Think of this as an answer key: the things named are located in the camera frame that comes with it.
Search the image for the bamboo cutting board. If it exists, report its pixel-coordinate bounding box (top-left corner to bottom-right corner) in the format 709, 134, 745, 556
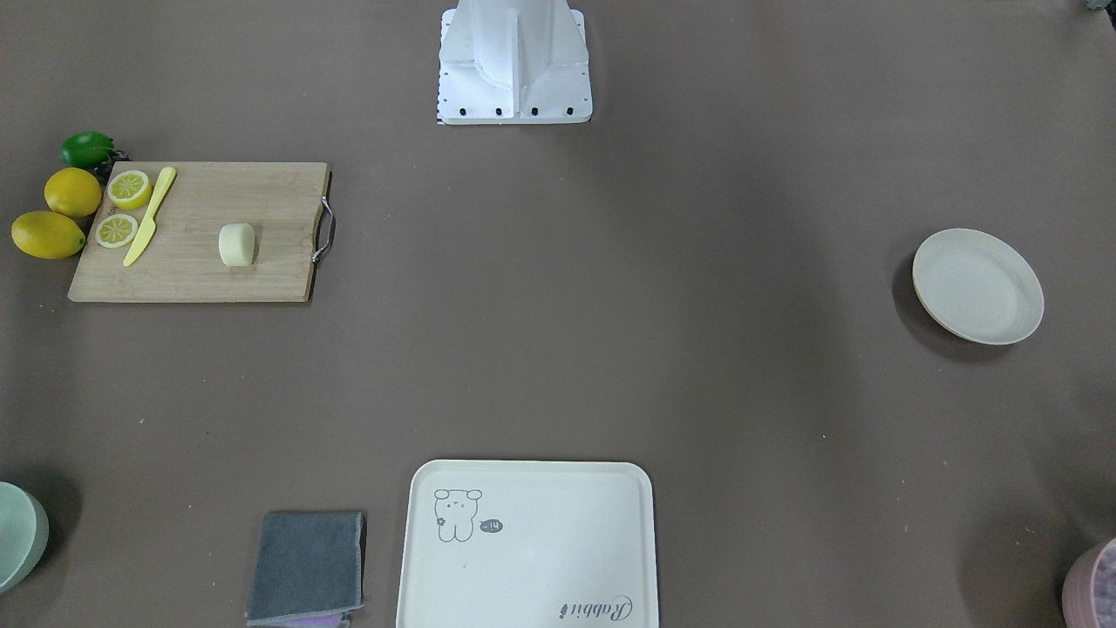
68, 160, 330, 305

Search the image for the lemon half near knife handle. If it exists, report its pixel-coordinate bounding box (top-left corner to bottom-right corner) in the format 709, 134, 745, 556
106, 168, 154, 211

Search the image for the lemon half near knife tip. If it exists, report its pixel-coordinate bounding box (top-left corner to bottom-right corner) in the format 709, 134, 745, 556
92, 212, 140, 248

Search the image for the whole yellow lemon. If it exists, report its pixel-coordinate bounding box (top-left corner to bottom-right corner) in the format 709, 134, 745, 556
10, 210, 86, 259
44, 167, 102, 218

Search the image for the grey folded cloth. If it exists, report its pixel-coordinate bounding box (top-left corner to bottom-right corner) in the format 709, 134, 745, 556
246, 510, 365, 627

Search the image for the beige round plate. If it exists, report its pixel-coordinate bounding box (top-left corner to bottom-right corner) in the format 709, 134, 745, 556
910, 229, 1045, 345

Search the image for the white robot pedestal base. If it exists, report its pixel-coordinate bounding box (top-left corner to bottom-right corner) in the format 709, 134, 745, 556
436, 1, 594, 125

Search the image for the white steamed bun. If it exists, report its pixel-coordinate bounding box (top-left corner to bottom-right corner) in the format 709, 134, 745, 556
218, 222, 256, 268

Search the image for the cream rabbit tray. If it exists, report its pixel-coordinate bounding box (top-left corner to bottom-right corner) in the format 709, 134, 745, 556
396, 460, 660, 627

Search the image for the pink bowl with ice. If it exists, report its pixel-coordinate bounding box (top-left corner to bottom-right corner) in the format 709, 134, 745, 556
1061, 539, 1115, 627

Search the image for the yellow plastic knife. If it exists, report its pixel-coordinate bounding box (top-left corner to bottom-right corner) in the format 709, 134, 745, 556
122, 167, 177, 267

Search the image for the mint green bowl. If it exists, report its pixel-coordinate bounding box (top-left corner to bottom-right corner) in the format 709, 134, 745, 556
1, 481, 51, 593

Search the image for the green lime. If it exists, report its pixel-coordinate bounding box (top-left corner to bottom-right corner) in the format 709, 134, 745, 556
58, 131, 116, 170

